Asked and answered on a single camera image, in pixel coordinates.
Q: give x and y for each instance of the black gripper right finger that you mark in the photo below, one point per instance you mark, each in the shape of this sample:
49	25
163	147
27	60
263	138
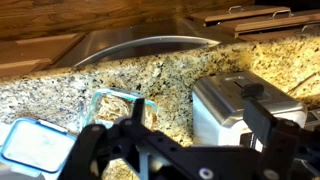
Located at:
260	116

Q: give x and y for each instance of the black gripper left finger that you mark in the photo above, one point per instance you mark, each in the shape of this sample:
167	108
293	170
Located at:
90	150

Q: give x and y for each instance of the stainless steel toaster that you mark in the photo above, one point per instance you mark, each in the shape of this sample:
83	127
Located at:
216	110

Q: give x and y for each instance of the clear glass food container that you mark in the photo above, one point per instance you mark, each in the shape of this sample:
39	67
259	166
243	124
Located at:
90	110

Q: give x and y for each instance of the blue rimmed plastic lid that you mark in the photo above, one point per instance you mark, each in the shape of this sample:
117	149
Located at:
36	150

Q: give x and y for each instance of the wooden cabinet drawer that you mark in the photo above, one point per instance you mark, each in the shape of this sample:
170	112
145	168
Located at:
253	25
266	36
226	16

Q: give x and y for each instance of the wooden base cabinet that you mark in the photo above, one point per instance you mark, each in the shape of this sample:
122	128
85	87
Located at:
30	53

